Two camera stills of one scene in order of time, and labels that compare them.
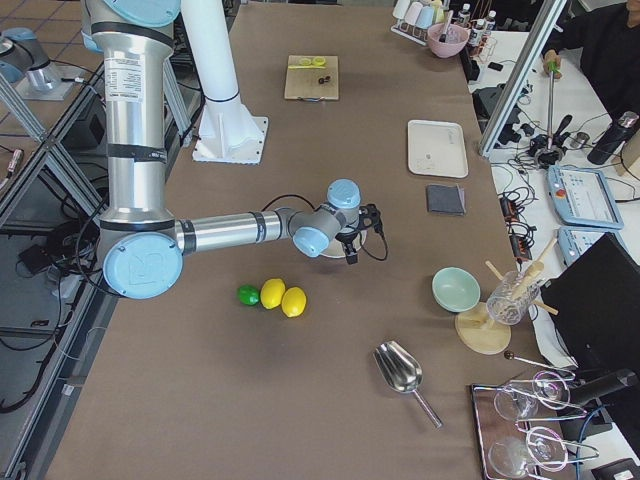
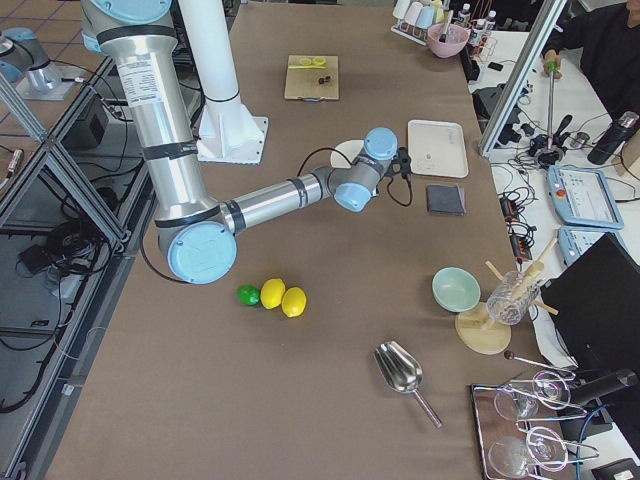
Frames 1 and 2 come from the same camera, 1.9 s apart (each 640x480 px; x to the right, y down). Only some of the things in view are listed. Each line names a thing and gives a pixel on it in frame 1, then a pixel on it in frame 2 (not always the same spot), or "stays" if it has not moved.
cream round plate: [335, 249] → [349, 149]
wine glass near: [544, 449] stays
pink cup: [413, 13] stays
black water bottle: [615, 138] stays
